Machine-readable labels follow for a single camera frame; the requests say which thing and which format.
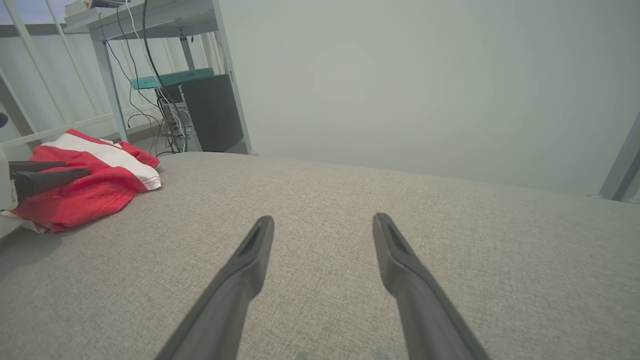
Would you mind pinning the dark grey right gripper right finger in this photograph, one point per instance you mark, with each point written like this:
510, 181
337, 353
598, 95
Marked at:
420, 310

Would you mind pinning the grey metal frame post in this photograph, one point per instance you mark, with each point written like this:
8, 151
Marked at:
620, 170

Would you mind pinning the white metal desk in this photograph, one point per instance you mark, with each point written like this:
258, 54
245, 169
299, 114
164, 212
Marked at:
170, 12

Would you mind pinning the stack of items on desk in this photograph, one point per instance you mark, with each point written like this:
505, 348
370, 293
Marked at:
85, 6

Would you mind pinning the red shorts with white stripe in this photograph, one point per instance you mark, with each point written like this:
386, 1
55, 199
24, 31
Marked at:
90, 200

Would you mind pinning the white metal railing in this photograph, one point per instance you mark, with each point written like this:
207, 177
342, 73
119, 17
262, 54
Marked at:
75, 123

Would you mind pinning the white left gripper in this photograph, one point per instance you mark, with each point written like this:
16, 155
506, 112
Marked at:
5, 190

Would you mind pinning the red white jersey shirt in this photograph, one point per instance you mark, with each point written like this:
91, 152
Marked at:
25, 223

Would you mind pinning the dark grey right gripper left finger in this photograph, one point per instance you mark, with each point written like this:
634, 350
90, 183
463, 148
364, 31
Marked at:
225, 310

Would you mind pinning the black computer tower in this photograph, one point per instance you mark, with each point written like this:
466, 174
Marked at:
215, 115

